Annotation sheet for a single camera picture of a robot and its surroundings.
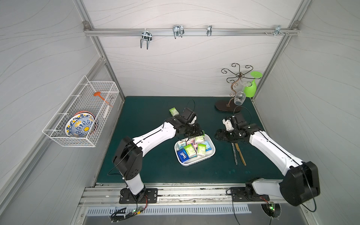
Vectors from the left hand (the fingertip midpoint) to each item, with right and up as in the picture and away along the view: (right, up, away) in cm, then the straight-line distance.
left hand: (203, 134), depth 80 cm
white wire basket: (-64, +20, -8) cm, 67 cm away
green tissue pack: (0, -10, +6) cm, 12 cm away
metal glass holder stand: (+23, +18, +35) cm, 45 cm away
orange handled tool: (-60, +24, -1) cm, 65 cm away
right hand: (+11, -2, +4) cm, 12 cm away
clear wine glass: (+27, +23, +13) cm, 37 cm away
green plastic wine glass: (+34, +27, +14) cm, 46 cm away
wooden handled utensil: (+25, -12, +11) cm, 29 cm away
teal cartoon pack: (-13, -8, +6) cm, 16 cm away
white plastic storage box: (-7, -11, +4) cm, 13 cm away
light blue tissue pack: (+4, -10, +9) cm, 14 cm away
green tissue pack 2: (-2, -3, -2) cm, 4 cm away
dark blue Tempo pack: (-12, -13, +2) cm, 18 cm away
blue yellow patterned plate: (-59, +8, -17) cm, 62 cm away
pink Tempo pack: (-7, -5, +7) cm, 11 cm away
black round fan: (+34, -39, -8) cm, 52 cm away
